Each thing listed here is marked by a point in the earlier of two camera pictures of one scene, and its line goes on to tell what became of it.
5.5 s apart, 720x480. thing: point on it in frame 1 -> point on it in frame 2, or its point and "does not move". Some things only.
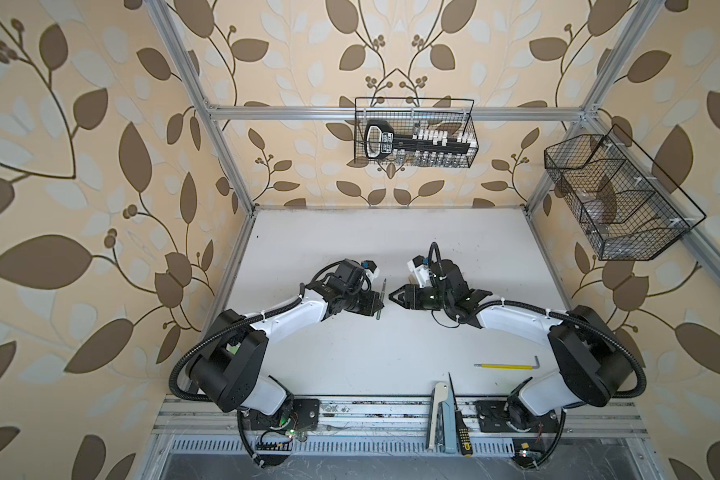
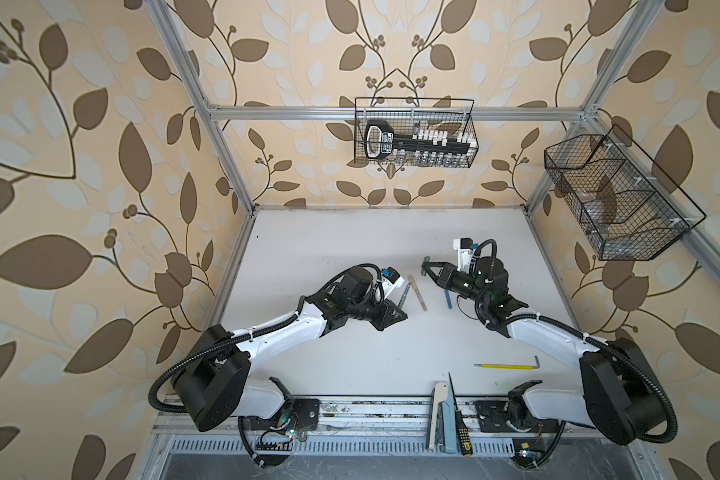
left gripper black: x=373 y=306 does not move
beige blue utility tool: x=441 y=433 does not move
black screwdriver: x=465 y=439 does not move
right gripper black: x=411 y=292 -> x=446 y=274
